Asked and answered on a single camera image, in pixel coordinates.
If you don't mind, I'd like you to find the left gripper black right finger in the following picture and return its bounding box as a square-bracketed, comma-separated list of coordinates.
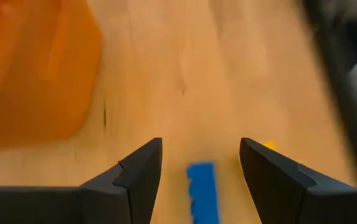
[239, 137, 357, 224]

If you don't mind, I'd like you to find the orange plastic bin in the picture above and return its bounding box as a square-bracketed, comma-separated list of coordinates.
[0, 0, 103, 151]

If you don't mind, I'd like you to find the long yellow block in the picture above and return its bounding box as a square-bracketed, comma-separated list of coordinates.
[261, 140, 276, 151]

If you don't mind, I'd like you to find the blue rectangular block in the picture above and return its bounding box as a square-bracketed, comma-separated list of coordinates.
[186, 161, 220, 224]

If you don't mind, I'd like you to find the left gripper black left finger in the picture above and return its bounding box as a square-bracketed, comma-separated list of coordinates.
[0, 138, 163, 224]

